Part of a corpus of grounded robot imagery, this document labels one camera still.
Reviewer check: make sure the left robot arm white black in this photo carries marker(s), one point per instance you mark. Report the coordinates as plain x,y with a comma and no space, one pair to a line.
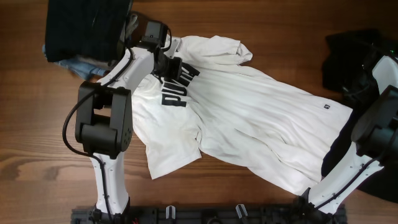
104,121

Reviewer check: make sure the folded grey garment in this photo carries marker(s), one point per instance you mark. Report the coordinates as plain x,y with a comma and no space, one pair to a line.
129,26

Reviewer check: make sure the black garment pile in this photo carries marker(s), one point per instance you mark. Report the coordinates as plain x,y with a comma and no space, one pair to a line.
360,66

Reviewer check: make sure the folded blue jeans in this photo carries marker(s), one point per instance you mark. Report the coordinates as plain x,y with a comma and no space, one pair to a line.
82,69

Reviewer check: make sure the white Puma t-shirt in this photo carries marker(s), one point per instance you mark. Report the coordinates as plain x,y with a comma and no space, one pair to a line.
221,107

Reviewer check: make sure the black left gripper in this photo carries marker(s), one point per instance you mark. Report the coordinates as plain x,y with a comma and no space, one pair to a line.
176,70

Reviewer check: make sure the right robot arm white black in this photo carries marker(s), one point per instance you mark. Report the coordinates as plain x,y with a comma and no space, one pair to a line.
373,145

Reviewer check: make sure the folded dark navy garment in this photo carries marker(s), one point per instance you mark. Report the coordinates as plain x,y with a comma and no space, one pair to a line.
90,28

